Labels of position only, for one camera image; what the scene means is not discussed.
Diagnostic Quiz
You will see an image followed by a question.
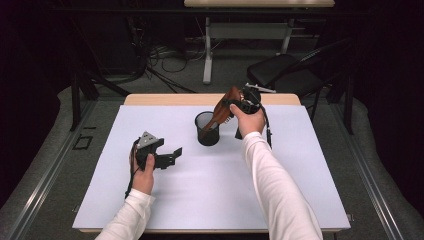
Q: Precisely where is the black mesh pen cup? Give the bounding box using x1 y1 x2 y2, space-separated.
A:
194 110 221 147

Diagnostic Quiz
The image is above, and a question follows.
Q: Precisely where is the white board sheet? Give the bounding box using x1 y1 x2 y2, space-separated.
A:
72 104 352 231

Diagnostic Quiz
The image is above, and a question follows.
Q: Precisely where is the hand-held gripper cable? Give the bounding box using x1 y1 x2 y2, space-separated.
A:
124 138 141 200
259 104 274 150

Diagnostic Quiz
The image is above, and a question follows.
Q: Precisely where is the black metal crossbar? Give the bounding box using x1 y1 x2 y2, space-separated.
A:
49 7 371 17

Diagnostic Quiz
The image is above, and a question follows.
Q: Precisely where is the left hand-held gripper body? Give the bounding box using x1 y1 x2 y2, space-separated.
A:
134 130 177 172

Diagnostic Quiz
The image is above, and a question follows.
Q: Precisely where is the right hand-held gripper cable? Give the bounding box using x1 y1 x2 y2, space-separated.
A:
259 104 274 150

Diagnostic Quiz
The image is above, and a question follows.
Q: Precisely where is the white-legged desk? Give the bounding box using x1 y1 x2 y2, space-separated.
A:
183 0 336 85

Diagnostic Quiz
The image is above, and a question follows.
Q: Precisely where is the black folding chair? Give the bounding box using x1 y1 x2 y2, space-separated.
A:
246 37 354 123

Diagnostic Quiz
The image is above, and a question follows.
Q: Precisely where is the person's right hand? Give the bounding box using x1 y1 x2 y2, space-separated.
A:
229 103 267 139

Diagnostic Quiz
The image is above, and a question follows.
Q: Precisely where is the black metal stand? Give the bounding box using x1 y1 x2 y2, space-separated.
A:
328 73 355 136
69 66 132 132

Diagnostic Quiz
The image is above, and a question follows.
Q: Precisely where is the bundle of floor cables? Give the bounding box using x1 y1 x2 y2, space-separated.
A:
126 16 201 94

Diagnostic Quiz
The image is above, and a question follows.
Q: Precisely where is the metal floor rail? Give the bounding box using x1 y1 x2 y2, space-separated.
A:
6 99 98 240
328 102 405 240

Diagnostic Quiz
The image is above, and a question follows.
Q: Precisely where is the person's left hand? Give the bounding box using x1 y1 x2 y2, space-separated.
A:
129 146 156 196

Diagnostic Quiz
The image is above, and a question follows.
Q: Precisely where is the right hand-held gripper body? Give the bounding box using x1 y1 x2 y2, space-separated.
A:
238 82 278 116

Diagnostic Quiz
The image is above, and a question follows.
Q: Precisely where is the brown wooden hairbrush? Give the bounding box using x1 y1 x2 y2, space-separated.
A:
199 85 244 139

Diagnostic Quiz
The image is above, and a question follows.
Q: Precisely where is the left hand-held gripper cable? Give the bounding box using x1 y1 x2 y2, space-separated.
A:
124 138 141 200

